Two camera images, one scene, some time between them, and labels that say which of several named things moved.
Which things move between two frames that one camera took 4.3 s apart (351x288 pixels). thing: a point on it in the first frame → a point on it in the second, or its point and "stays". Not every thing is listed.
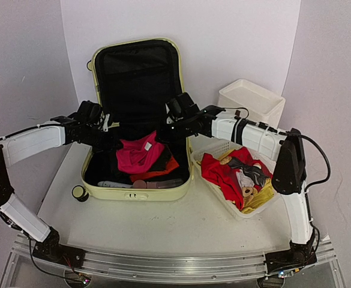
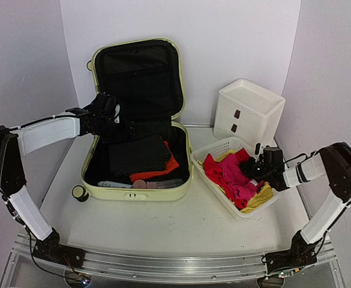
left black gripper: x=113 y=141 → x=123 y=135
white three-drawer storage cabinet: x=263 y=105 stays
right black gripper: x=165 y=134 → x=250 y=167
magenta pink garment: x=140 y=155 → x=236 y=179
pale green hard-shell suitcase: x=134 y=78 stays
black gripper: x=180 y=107 → x=273 y=156
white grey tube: x=108 y=183 stays
